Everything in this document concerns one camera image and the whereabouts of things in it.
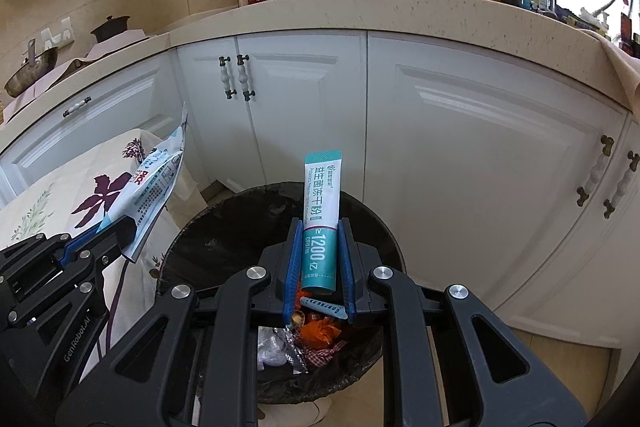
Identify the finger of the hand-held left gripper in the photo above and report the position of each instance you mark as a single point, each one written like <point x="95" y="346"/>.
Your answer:
<point x="110" y="249"/>
<point x="95" y="237"/>

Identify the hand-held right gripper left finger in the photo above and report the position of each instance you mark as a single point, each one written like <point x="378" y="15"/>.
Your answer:
<point x="292" y="272"/>

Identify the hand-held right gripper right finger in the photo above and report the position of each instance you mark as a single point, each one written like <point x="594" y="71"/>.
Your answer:
<point x="347" y="272"/>

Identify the orange paper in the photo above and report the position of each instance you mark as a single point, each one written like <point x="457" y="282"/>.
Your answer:
<point x="322" y="332"/>

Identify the teal sachet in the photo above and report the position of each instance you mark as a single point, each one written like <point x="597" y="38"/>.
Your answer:
<point x="322" y="207"/>

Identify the blue and white torn pouch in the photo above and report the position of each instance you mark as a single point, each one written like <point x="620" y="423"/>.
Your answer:
<point x="150" y="192"/>

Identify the clear plastic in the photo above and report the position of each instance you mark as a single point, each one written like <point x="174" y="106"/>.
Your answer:
<point x="272" y="349"/>

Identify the silver foil wrapper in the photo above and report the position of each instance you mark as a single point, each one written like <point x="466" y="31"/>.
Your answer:
<point x="296" y="357"/>

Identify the black trash bin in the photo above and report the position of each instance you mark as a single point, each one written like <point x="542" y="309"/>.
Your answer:
<point x="225" y="217"/>

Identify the red checked ribbon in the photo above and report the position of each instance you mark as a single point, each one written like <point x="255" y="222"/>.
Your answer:
<point x="320" y="357"/>

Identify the steel wok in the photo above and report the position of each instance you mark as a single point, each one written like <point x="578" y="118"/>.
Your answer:
<point x="30" y="77"/>

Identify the white kitchen cabinet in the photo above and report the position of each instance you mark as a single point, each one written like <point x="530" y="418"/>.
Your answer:
<point x="450" y="132"/>

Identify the black clay pot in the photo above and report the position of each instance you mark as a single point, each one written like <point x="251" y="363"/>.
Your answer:
<point x="110" y="31"/>

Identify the beige counter cloth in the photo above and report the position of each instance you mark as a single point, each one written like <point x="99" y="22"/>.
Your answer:
<point x="620" y="67"/>

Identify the row of small packets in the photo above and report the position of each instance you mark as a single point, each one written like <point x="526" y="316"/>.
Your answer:
<point x="600" y="24"/>

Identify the white wall hook rack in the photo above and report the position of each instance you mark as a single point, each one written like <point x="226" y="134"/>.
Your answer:
<point x="59" y="32"/>

